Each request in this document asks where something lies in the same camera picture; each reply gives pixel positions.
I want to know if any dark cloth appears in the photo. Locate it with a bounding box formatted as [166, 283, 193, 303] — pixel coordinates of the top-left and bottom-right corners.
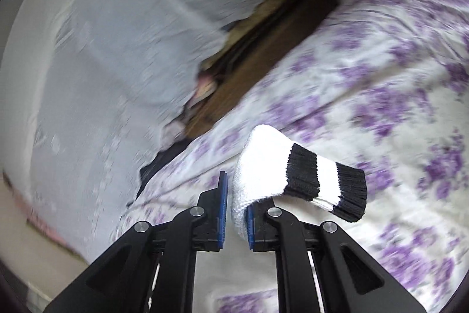
[137, 146, 186, 198]

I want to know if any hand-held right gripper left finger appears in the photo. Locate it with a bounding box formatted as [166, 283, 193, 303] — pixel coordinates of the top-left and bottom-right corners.
[44, 171, 230, 313]

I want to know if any pink striped cloth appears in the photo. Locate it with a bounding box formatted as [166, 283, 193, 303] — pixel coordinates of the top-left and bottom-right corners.
[193, 75, 217, 101]

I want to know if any white black-striped sock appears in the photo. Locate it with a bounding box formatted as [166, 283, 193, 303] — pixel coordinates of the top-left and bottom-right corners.
[231, 124, 368, 239]

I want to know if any purple floral blanket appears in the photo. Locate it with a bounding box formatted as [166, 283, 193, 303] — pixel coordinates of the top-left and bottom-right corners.
[126, 0, 469, 313]

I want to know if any white lace cloth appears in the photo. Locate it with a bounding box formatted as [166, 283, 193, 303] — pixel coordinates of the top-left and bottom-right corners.
[0, 0, 326, 262]

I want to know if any brown wooden bed frame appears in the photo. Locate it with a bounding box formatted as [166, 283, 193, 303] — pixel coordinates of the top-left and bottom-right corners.
[182, 0, 343, 138]

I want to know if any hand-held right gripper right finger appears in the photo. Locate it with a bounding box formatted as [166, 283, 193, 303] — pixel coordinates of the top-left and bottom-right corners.
[246, 196, 428, 313]

